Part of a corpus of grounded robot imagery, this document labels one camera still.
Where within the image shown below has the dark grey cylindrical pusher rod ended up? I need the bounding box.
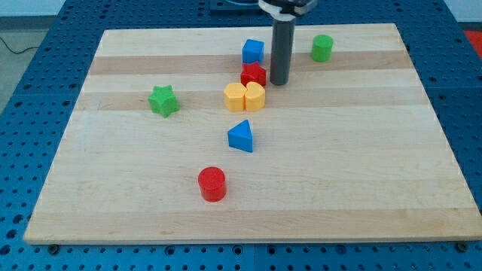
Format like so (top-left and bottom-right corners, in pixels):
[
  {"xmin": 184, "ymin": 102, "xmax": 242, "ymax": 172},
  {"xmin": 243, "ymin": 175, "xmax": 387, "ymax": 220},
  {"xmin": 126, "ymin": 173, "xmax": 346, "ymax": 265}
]
[{"xmin": 270, "ymin": 18, "xmax": 296, "ymax": 86}]

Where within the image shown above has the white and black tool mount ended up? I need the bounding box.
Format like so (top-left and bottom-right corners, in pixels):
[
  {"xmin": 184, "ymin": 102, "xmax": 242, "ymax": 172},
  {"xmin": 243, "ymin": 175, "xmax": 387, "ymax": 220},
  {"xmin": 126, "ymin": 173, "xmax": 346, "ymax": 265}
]
[{"xmin": 258, "ymin": 0, "xmax": 317, "ymax": 21}]

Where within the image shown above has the red star block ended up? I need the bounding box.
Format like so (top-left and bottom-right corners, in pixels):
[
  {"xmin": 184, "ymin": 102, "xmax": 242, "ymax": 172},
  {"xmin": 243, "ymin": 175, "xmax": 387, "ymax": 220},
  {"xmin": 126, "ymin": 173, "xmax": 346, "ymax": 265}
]
[{"xmin": 240, "ymin": 62, "xmax": 267, "ymax": 86}]

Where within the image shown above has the green star block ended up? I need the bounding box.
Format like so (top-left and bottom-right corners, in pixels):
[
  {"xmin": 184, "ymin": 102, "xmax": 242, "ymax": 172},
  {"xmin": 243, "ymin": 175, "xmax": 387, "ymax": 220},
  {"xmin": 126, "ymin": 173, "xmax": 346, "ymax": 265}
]
[{"xmin": 148, "ymin": 85, "xmax": 179, "ymax": 117}]

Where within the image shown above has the blue cube block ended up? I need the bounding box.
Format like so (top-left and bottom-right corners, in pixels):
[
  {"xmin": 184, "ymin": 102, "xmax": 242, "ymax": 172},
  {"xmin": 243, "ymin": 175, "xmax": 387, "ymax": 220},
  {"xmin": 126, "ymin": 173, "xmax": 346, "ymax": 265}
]
[{"xmin": 242, "ymin": 39, "xmax": 264, "ymax": 64}]

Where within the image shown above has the green cylinder block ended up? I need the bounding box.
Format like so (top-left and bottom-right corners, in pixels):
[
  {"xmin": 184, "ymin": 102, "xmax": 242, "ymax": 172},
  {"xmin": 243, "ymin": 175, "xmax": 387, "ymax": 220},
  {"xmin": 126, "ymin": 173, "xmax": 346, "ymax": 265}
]
[{"xmin": 311, "ymin": 35, "xmax": 334, "ymax": 62}]

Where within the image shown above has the yellow heart block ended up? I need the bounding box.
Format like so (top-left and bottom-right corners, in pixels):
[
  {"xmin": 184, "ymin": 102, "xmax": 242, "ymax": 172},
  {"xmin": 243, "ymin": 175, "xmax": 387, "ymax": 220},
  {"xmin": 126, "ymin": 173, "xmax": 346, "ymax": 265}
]
[{"xmin": 245, "ymin": 81, "xmax": 266, "ymax": 111}]

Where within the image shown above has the yellow pentagon block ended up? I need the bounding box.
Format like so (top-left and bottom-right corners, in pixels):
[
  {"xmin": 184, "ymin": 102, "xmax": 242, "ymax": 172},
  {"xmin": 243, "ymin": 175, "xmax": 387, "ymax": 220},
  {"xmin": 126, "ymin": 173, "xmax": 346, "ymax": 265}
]
[{"xmin": 223, "ymin": 83, "xmax": 247, "ymax": 111}]

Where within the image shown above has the blue triangle block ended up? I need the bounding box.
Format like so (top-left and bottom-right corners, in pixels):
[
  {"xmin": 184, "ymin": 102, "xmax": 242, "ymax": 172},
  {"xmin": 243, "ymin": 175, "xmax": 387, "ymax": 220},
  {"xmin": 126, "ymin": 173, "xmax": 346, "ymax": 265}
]
[{"xmin": 227, "ymin": 120, "xmax": 253, "ymax": 153}]

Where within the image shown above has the light wooden board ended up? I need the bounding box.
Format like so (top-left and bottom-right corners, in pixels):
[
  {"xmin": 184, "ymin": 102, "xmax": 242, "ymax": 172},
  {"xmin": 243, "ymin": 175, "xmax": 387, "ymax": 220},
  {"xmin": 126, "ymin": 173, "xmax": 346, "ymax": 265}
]
[{"xmin": 24, "ymin": 23, "xmax": 481, "ymax": 245}]

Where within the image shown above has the red cylinder block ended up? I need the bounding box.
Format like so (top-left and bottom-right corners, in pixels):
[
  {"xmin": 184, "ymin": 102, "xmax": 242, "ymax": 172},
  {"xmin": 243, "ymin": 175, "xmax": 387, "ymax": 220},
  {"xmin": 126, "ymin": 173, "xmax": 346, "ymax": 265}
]
[{"xmin": 197, "ymin": 166, "xmax": 227, "ymax": 202}]

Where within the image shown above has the black cable on floor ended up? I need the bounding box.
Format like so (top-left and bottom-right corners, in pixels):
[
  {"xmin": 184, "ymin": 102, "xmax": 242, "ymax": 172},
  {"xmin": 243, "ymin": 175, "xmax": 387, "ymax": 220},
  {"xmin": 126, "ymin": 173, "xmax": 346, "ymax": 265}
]
[{"xmin": 0, "ymin": 36, "xmax": 40, "ymax": 55}]

